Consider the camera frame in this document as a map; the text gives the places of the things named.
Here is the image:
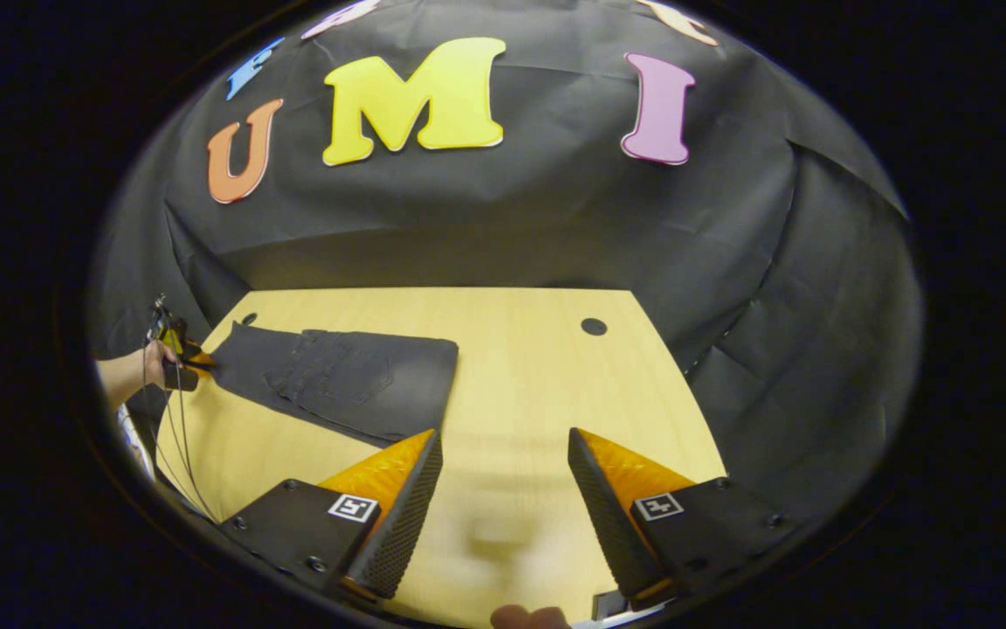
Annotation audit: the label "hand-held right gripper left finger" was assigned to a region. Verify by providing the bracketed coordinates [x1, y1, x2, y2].
[222, 428, 444, 604]

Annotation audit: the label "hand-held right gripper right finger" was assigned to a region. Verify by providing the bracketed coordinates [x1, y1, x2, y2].
[567, 427, 797, 605]

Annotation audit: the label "black jeans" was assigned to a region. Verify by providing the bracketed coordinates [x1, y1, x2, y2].
[205, 321, 461, 447]

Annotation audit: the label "black backdrop cloth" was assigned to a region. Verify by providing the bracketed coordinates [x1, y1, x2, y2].
[88, 0, 925, 525]

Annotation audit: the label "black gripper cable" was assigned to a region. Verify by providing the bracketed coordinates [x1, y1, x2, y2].
[142, 341, 217, 522]

